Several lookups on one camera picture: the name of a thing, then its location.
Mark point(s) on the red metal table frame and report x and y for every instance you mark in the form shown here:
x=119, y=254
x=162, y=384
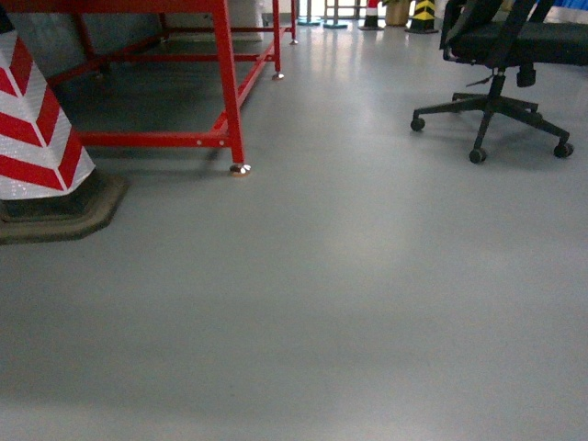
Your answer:
x=167, y=75

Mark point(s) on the large red white bollard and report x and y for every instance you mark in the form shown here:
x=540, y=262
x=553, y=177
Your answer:
x=50, y=188

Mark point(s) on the yellow black traffic cone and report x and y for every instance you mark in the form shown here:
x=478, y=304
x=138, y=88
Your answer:
x=421, y=19

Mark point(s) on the red white traffic cone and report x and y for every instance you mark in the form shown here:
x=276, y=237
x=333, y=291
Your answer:
x=371, y=18

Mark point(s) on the black office chair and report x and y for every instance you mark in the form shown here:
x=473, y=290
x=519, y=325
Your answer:
x=471, y=35

